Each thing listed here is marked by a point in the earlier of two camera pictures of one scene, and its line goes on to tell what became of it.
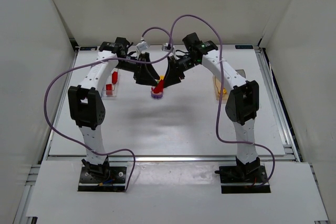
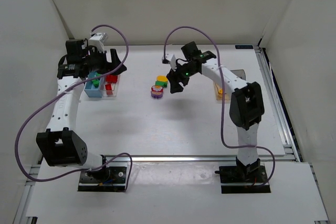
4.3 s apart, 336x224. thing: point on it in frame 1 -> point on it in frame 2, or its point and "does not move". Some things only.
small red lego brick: x=109 y=89 does not move
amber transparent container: x=226 y=89 does not move
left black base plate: x=103 y=179 does not move
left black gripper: x=140 y=67 -> x=105 y=61
